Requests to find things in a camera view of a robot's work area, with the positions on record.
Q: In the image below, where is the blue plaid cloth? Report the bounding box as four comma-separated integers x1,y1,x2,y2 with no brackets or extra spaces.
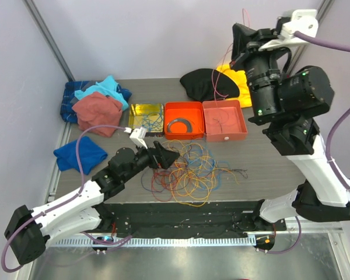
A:
59,80,132,123

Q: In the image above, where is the yellow tangled wire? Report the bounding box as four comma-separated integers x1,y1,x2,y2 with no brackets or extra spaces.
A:
163,139,242,208

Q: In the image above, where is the light blue wire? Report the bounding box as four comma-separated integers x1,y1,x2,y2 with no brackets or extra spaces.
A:
132,112,165,134
139,113,165,135

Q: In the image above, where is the cyan cloth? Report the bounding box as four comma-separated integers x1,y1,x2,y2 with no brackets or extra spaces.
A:
74,75,132,111

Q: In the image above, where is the left aluminium frame post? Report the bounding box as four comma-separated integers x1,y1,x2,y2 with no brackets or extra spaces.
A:
23,0,75,81

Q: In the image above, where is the salmon pink cloth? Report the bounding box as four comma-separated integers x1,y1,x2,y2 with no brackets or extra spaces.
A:
72,92,123,131

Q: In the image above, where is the black cloth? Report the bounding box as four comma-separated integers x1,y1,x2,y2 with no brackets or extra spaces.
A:
180,68,239,102

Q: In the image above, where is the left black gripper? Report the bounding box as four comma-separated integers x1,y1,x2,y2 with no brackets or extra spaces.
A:
121,139,179,182

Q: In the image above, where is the gold tin box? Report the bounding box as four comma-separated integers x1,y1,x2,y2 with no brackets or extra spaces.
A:
128,103,164,137

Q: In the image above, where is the right aluminium frame post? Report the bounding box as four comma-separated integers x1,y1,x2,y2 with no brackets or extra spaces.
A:
288,0,335,74

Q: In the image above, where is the white slotted cable duct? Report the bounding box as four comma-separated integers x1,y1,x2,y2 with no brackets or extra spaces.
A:
52,235,256,247

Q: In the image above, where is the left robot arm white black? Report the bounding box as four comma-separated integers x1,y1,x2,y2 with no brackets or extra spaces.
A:
1,141,180,272

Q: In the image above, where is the orange square tray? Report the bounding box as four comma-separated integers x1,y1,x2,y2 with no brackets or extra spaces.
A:
164,101,205,140

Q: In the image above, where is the grey coiled wire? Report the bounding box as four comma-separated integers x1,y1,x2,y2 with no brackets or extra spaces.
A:
167,117,194,132

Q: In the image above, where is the salmon pink square tray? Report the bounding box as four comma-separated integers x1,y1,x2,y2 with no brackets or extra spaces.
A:
202,100,248,142

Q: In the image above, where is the yellow cloth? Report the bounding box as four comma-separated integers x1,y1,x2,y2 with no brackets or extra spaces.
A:
216,64,252,108

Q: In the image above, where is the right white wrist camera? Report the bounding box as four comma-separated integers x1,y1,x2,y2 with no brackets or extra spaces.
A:
258,9,319,51

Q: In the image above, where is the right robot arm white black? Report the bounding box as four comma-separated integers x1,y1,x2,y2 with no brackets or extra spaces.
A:
230,23,350,230

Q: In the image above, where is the dark blue wire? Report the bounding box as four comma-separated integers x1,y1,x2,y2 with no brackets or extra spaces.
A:
139,170,155,190

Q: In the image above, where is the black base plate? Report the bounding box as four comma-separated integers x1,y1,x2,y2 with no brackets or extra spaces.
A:
94,201,286,239

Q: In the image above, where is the aluminium frame post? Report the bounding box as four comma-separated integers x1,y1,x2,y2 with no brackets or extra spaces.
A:
288,0,335,74
23,0,75,81

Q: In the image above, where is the red tangled wire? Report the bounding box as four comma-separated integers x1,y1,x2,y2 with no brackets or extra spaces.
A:
150,166,181,202

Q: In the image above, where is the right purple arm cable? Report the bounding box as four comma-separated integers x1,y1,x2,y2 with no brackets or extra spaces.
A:
265,31,350,255

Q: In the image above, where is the royal blue cloth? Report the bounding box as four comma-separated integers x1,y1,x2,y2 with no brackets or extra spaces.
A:
53,136,107,175

